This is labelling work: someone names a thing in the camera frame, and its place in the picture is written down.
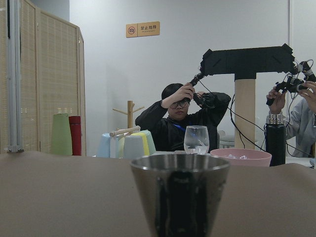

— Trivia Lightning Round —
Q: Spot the steel jigger measuring cup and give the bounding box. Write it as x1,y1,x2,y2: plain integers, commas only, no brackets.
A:
130,154,230,237

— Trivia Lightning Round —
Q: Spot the yellow cup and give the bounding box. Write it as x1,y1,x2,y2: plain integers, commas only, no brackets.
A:
131,131,150,156

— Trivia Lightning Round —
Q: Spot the grey cup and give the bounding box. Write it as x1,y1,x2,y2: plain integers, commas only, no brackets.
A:
123,135,144,159

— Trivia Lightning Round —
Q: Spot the light blue cup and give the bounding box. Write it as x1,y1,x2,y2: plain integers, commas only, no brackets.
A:
96,133,116,158

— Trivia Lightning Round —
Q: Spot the person in black jacket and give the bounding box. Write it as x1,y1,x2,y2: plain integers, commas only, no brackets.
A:
135,83,231,152

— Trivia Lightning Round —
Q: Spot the clear wine glass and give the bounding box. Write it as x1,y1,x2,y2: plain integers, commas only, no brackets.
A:
184,125,209,155

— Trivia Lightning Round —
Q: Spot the pink bowl of ice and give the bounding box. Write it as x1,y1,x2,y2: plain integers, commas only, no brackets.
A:
210,148,272,167

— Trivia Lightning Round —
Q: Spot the black thermos bottle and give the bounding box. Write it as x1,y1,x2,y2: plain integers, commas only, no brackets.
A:
265,114,286,166

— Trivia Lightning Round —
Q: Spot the bamboo folding screen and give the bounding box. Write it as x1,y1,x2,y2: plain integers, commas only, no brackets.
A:
0,0,85,154

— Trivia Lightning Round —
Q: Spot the person in grey jacket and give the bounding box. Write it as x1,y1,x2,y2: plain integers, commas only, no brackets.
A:
266,80,316,158

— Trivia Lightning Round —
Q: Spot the no photography wall sign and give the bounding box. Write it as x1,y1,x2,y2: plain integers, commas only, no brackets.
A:
125,21,160,38

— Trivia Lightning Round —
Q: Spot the aluminium frame post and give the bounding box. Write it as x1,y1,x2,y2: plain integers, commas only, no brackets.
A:
6,0,24,153

